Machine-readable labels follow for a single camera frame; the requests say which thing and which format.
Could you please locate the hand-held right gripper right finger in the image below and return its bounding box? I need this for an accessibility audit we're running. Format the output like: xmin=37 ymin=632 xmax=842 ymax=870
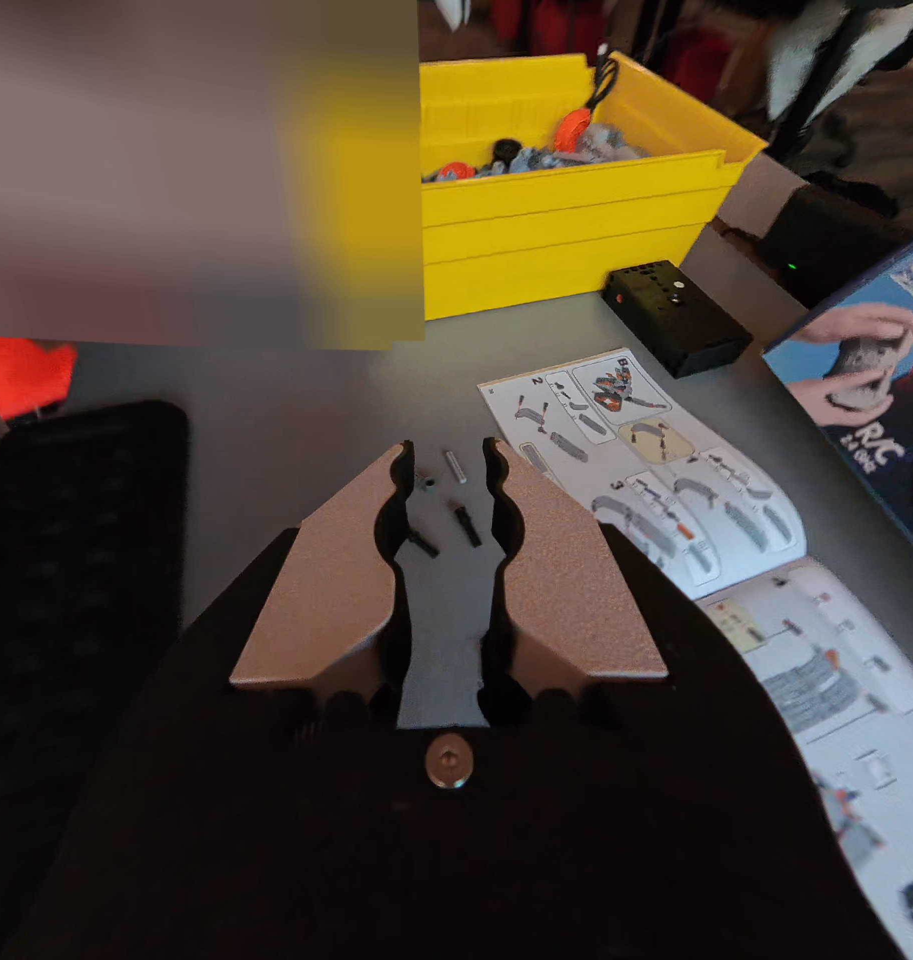
xmin=480 ymin=438 xmax=671 ymax=725

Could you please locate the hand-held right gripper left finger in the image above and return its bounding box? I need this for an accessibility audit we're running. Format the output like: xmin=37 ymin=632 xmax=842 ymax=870
xmin=228 ymin=441 xmax=416 ymax=725

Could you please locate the black battery box brick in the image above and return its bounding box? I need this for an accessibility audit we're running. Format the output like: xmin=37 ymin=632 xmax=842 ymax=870
xmin=602 ymin=260 xmax=754 ymax=378

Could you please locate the yellow plastic bin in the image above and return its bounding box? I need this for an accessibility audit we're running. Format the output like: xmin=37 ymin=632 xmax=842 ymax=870
xmin=419 ymin=52 xmax=769 ymax=322

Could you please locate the pile of building bricks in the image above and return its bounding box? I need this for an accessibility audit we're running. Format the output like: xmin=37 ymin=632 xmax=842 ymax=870
xmin=422 ymin=123 xmax=653 ymax=185

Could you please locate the grey desk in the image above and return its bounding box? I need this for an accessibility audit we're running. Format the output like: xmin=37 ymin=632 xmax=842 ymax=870
xmin=47 ymin=153 xmax=913 ymax=960

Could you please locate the white instruction booklet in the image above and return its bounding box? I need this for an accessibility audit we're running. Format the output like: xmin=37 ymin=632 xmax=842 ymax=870
xmin=477 ymin=347 xmax=913 ymax=960

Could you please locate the blue robot kit box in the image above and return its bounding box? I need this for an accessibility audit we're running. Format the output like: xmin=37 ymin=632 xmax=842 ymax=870
xmin=761 ymin=225 xmax=913 ymax=575

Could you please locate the red orange panel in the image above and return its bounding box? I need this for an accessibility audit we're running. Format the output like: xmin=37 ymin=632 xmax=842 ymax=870
xmin=0 ymin=336 xmax=79 ymax=421

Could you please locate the black electronic box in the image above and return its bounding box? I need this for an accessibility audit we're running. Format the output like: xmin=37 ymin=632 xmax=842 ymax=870
xmin=760 ymin=183 xmax=913 ymax=309

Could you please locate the grey motor brick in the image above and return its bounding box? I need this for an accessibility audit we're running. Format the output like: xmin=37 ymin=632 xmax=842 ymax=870
xmin=576 ymin=123 xmax=649 ymax=162

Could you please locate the red crate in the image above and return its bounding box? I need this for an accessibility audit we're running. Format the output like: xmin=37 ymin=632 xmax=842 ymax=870
xmin=490 ymin=0 xmax=608 ymax=57

